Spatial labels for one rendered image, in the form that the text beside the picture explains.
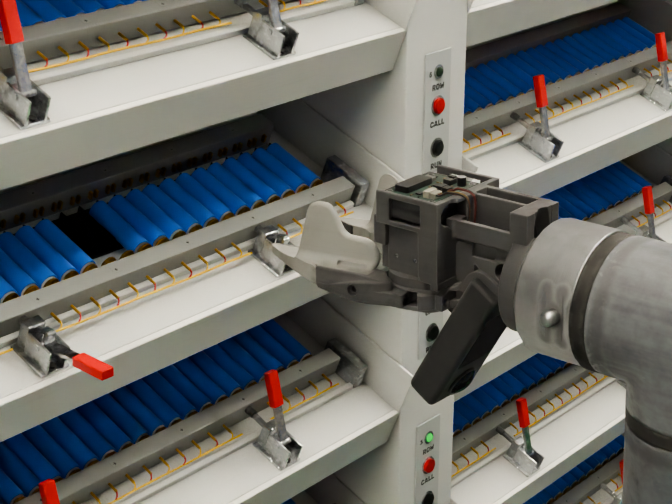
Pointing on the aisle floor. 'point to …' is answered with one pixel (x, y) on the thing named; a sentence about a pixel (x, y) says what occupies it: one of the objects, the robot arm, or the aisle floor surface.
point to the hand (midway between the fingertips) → (318, 246)
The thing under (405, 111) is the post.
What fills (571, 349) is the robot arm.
